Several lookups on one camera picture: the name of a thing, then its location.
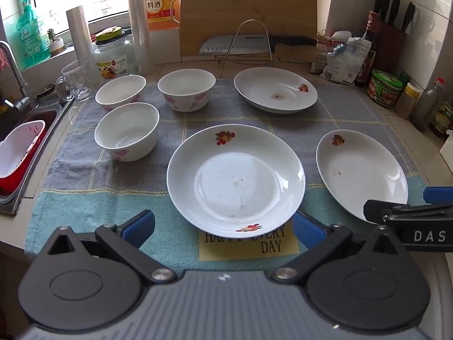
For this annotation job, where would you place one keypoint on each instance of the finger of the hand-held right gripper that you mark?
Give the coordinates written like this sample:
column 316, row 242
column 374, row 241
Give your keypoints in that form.
column 439, row 194
column 407, row 210

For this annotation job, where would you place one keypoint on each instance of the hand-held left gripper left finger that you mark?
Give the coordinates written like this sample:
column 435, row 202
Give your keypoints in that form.
column 139, row 225

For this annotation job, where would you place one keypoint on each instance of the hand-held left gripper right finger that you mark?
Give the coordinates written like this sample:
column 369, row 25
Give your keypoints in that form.
column 308, row 232

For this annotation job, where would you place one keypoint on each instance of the white floral bowl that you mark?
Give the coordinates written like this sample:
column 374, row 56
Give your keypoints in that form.
column 125, row 131
column 185, row 88
column 120, row 90

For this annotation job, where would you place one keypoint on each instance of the white stained fruit print plate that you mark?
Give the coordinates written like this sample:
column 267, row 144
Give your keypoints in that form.
column 276, row 85

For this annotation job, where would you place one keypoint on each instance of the grey blue checked towel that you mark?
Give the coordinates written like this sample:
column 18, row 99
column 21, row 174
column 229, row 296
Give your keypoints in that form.
column 141, row 191

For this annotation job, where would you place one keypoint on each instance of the white plastic box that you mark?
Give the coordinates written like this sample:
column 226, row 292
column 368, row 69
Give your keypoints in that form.
column 447, row 148

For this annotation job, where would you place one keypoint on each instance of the brown seasoning bottle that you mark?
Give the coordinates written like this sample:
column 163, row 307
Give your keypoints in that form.
column 442, row 120

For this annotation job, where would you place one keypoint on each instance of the grey red cap spice bottle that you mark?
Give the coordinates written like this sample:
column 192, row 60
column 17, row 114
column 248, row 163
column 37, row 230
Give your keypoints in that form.
column 426, row 109

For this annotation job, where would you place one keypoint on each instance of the yellow spice jar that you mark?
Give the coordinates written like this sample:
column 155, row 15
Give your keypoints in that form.
column 407, row 102

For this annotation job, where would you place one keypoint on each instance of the green lid sauce jar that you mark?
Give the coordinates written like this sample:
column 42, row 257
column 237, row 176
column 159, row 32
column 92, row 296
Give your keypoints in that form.
column 384, row 92

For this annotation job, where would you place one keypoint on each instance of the red basin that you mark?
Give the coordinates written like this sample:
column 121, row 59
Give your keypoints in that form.
column 14, row 184

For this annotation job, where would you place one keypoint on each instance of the white colander basket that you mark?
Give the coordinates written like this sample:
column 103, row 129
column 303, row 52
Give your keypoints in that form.
column 21, row 148

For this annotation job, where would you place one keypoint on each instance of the steel sink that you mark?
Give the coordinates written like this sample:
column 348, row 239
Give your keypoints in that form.
column 53, row 113

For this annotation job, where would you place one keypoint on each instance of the clear glass mug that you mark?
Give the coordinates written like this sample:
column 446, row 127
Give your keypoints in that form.
column 76, row 81

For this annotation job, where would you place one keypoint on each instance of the dark knife block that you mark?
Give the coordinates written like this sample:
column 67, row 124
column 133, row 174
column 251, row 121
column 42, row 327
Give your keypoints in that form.
column 387, row 39

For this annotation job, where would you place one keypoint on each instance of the metal sink strainer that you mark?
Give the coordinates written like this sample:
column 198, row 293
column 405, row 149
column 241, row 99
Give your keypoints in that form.
column 46, row 90

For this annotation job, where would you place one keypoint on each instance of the glass jar green lid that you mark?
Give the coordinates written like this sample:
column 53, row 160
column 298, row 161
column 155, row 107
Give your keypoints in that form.
column 113, row 60

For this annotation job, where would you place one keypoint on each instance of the metal faucet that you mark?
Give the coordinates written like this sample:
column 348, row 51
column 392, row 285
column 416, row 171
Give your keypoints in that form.
column 17, row 78

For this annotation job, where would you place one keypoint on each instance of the small potted plant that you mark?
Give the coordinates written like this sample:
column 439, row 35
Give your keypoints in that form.
column 56, row 46

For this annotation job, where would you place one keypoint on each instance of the tall plastic wrap roll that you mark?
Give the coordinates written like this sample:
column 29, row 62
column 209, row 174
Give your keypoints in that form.
column 138, row 24

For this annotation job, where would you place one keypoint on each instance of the green dish soap bottle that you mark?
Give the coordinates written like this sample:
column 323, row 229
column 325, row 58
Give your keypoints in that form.
column 32, row 42

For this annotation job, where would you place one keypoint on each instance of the pink cloth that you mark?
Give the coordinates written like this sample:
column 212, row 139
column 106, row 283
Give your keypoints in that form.
column 3, row 60

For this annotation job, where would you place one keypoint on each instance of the orange cooking wine bottle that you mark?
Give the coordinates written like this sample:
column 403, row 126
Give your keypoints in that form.
column 159, row 7

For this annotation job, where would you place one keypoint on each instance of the bamboo cutting board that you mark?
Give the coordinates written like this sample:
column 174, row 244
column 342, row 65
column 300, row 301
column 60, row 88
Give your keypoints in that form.
column 247, row 3

